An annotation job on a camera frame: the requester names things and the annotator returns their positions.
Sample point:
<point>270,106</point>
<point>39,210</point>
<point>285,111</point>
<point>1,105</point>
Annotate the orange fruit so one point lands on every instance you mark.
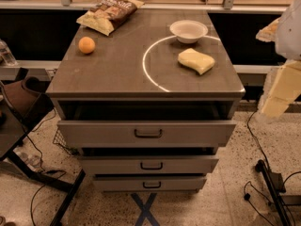
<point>86,45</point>

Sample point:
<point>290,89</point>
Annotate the top drawer with handle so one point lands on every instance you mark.
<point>146,134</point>

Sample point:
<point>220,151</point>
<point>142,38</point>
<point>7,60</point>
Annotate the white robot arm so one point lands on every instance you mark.
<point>288,38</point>

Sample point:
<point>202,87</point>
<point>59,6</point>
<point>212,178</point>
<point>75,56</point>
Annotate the middle drawer with handle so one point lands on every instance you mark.
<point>174,164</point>

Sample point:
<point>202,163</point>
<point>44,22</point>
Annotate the drawer with handle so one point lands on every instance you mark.
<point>174,164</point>
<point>146,134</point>
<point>150,183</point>

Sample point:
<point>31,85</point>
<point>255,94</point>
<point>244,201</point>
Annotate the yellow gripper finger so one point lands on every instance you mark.
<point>268,33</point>
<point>285,88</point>

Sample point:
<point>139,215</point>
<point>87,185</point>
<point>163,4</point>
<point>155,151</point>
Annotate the grey drawer cabinet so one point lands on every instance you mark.
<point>134,75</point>

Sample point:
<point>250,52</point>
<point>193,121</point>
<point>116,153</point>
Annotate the yellow sponge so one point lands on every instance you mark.
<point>195,60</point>

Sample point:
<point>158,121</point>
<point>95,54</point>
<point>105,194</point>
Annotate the white bowl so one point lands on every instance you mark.
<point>187,31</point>

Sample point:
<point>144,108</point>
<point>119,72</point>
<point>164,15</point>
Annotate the brown chip bag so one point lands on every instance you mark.
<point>108,15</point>

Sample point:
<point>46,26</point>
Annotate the bottom drawer with handle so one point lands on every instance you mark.
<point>150,183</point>

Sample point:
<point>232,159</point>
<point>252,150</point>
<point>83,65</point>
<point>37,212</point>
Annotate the black floor stand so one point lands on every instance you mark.
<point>276,187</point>

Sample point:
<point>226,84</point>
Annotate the clear plastic bottle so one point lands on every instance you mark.
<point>6,54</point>

